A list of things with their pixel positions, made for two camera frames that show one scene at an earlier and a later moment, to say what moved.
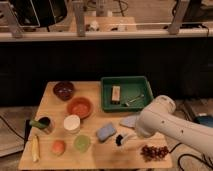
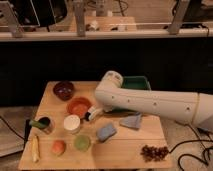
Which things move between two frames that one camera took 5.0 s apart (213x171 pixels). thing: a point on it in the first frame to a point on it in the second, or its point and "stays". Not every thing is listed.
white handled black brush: x=120 y=140 to x=88 y=114
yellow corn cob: x=35 y=148 stays
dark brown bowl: x=63 y=90 stays
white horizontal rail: x=106 y=35 stays
